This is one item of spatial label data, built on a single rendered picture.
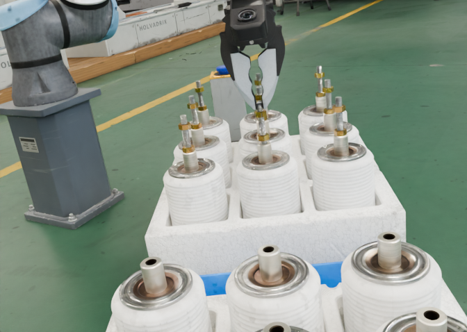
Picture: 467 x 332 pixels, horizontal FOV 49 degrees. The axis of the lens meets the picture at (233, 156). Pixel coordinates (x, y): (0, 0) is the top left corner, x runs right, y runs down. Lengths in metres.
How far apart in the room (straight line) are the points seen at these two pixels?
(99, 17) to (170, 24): 2.66
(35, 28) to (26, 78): 0.11
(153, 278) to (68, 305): 0.51
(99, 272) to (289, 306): 0.65
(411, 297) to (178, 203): 0.41
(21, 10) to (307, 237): 0.80
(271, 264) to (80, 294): 0.59
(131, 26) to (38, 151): 2.41
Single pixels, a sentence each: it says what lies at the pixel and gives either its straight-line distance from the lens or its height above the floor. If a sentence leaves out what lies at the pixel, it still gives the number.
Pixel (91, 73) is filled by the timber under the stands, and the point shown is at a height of 0.03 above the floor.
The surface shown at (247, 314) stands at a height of 0.24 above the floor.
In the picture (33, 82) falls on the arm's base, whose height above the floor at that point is 0.35.
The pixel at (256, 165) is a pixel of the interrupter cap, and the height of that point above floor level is 0.25.
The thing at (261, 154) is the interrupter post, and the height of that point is 0.27.
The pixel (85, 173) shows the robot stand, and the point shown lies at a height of 0.11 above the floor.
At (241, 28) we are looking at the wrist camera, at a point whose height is 0.47.
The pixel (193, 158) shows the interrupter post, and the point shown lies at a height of 0.27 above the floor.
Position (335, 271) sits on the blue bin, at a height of 0.11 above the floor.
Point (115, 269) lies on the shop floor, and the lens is 1.09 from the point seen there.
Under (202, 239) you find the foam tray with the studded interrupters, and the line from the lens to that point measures 0.78.
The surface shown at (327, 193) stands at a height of 0.20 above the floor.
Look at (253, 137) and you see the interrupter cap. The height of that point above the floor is 0.25.
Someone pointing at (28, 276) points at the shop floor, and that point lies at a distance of 1.16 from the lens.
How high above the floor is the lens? 0.55
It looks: 21 degrees down
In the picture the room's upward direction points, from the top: 8 degrees counter-clockwise
